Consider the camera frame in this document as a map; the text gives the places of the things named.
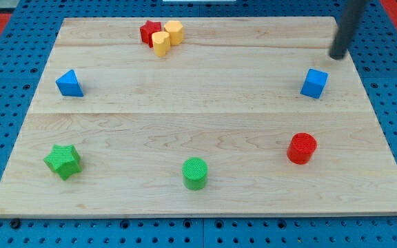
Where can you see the light wooden board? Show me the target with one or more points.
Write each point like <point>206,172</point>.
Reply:
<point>229,94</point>

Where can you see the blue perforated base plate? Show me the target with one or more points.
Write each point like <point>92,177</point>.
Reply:
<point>25,45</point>

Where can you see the green star block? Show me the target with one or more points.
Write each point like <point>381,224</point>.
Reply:
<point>63,160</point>

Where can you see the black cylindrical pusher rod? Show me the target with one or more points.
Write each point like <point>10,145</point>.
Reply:
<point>347,27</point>

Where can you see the red cylinder block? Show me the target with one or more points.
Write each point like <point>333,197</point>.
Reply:
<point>301,148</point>

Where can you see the yellow hexagon block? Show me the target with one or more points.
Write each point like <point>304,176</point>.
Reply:
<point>176,31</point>

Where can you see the yellow heart block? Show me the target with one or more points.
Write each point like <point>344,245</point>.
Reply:
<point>161,43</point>

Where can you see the blue triangle block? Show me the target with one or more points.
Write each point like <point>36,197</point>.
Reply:
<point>68,85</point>

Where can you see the blue cube block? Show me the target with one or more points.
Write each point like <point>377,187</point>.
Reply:
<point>314,83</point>

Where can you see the red star block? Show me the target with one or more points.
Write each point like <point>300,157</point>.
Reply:
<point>147,30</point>

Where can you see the green cylinder block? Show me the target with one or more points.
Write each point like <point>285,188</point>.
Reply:
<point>194,171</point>

